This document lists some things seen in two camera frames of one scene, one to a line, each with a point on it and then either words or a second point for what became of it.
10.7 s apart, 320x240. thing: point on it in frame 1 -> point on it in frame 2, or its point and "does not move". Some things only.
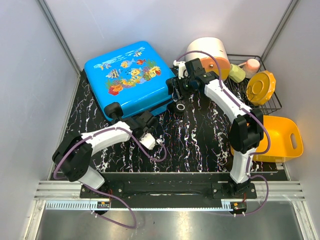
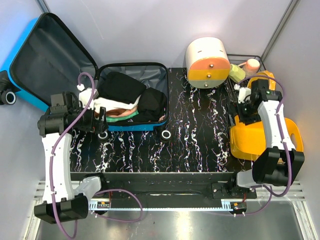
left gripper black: (148, 130) -> (94, 124)
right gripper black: (178, 91) -> (246, 120)
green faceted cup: (236, 74) does not move
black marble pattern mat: (197, 134) does not move
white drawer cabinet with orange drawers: (216, 48) does not move
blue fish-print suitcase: (134, 77) -> (44, 58)
